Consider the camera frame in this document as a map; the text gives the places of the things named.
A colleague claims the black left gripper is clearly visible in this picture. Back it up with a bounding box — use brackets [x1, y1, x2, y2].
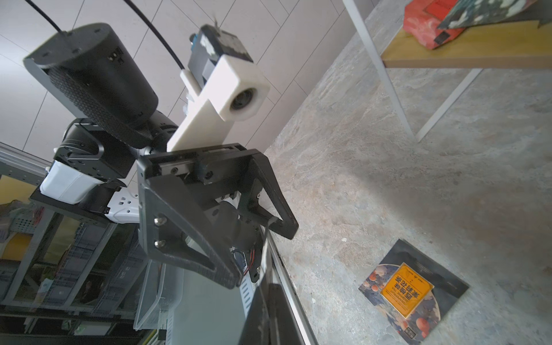
[137, 144, 299, 289]

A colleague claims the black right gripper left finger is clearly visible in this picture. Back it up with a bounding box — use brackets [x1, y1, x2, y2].
[239, 283, 270, 345]

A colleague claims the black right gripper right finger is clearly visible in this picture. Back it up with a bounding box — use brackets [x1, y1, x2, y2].
[269, 283, 304, 345]

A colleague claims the orange label black tea bag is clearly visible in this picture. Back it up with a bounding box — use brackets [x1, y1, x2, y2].
[359, 239, 469, 344]

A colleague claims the red tea bag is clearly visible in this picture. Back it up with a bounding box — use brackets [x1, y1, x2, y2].
[402, 0, 465, 50]

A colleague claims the green label floral tea bag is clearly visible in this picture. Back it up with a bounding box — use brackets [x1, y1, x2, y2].
[438, 0, 551, 30]

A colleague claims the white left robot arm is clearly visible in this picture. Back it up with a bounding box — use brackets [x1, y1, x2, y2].
[32, 119, 298, 289]

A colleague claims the grey storage rack outside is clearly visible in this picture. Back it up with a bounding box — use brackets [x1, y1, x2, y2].
[1, 173, 153, 344]

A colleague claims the white frame wooden shelf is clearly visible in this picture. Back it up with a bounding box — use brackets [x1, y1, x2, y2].
[344, 1, 551, 142]

